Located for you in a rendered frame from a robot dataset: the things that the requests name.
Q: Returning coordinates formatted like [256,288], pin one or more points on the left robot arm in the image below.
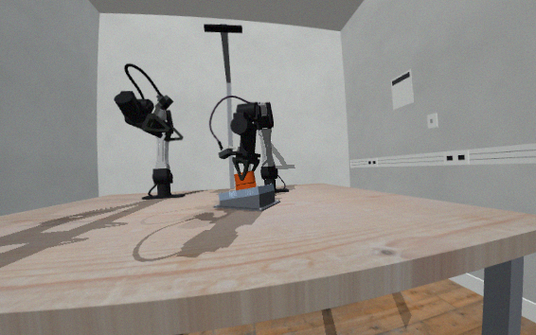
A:
[261,115]

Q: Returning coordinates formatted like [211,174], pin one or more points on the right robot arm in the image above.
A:
[129,106]

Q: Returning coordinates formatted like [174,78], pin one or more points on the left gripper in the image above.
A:
[246,152]

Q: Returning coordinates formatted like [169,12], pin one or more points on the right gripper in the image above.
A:
[146,123]

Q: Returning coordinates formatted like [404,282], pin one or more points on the light blue metal plate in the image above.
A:
[246,192]

